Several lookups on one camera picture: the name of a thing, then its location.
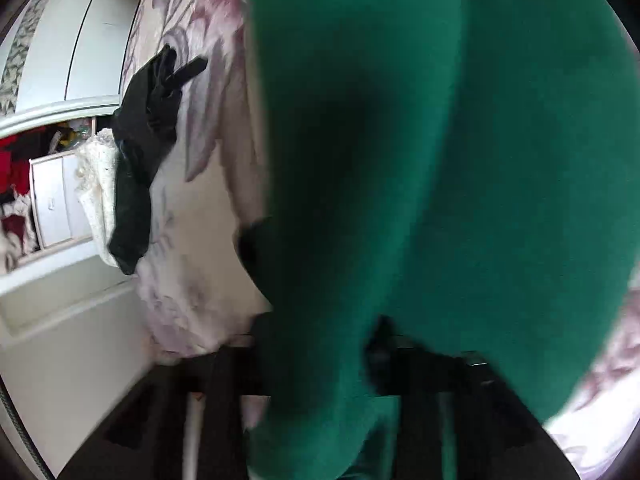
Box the cream knit garment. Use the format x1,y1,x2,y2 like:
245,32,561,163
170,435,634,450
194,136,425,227
75,127,132,268

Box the white sliding-door wardrobe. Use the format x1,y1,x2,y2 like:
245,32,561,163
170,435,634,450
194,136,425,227
0,0,156,133

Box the white drawer unit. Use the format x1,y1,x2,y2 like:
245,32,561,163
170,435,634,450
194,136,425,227
27,152,96,251

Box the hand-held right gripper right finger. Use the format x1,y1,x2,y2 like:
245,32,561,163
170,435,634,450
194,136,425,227
365,316,568,480

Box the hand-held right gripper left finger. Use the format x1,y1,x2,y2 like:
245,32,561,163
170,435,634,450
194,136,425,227
62,310,273,480

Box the black garment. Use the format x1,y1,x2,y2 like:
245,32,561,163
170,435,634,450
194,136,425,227
107,45,208,276

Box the red clothes in wardrobe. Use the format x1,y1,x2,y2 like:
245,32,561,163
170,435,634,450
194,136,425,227
0,127,56,211

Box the green cream varsity jacket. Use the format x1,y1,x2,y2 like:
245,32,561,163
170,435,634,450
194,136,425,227
240,0,640,480

